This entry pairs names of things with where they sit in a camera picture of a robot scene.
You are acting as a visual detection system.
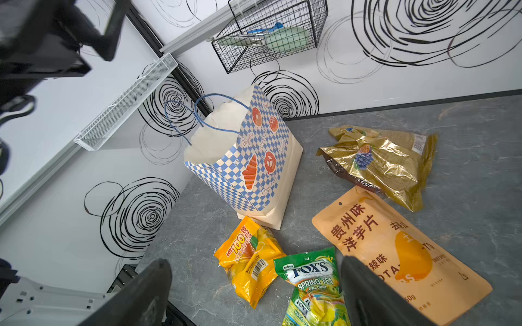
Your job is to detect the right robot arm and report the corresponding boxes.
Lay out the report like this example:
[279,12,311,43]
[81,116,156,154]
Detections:
[1,257,432,325]

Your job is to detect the green Fox's candy bag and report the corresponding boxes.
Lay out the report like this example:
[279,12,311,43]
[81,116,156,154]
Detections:
[275,247,351,326]

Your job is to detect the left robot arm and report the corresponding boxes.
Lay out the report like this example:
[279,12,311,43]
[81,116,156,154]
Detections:
[1,1,131,124]

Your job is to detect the black wire basket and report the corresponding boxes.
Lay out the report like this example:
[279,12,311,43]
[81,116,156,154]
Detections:
[211,0,329,74]

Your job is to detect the orange potato chips bag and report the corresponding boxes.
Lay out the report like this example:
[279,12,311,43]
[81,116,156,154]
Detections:
[312,186,492,325]

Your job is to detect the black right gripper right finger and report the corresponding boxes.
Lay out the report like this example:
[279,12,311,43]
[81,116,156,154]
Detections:
[340,256,434,325]

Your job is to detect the gold snack bag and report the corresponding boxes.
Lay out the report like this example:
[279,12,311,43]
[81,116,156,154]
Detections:
[317,125,439,213]

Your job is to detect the black front rail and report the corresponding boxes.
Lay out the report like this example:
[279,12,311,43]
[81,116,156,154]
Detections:
[107,263,195,325]

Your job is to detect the blue checkered paper bag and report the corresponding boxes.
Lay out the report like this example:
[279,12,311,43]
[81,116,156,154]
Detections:
[184,84,303,230]

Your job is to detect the black corner frame post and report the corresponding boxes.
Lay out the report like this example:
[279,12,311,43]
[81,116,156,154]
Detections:
[126,4,212,117]

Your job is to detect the yellow gummy candy bag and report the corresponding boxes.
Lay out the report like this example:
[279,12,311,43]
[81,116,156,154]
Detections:
[214,217,285,309]

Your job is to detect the green item in basket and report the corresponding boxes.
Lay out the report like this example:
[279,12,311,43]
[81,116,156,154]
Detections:
[217,22,310,53]

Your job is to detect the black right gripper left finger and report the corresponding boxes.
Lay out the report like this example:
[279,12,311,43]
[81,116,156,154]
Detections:
[81,259,172,325]

